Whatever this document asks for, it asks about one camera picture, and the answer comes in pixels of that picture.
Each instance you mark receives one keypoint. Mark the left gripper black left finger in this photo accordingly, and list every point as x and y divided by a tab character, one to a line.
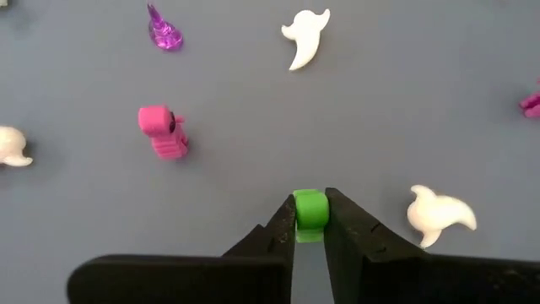
190	283

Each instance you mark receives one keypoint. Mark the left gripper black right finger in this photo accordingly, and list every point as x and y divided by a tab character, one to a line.
401	278

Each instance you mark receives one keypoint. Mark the green skeleton figure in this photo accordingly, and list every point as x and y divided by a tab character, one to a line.
311	211

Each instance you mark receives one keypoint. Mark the pink skeleton figure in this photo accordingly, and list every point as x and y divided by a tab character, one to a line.
158	122
532	105

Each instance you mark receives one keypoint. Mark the purple witch hat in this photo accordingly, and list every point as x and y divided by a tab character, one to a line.
165	36

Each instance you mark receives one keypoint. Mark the white ghost figure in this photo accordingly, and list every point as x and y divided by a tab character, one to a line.
10	145
439	213
306	36

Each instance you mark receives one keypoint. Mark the blue-grey table mat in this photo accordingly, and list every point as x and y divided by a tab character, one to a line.
253	126

